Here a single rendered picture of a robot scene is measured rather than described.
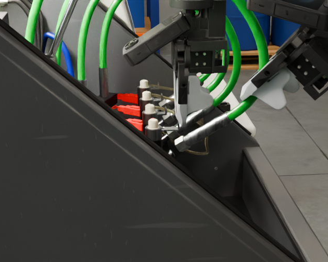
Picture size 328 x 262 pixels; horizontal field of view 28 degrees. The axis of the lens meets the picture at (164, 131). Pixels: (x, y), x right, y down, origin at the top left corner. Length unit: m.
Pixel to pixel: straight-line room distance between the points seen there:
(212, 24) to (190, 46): 0.05
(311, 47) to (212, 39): 0.23
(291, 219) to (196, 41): 0.36
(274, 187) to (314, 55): 0.48
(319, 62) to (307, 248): 0.35
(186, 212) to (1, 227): 0.21
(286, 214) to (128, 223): 0.47
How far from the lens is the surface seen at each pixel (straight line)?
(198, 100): 1.05
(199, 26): 1.03
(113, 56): 1.36
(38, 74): 0.69
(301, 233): 1.11
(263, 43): 0.91
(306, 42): 0.85
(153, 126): 1.07
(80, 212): 0.75
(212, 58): 1.02
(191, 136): 0.97
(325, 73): 0.85
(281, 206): 1.20
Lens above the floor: 1.48
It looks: 20 degrees down
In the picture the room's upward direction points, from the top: 1 degrees counter-clockwise
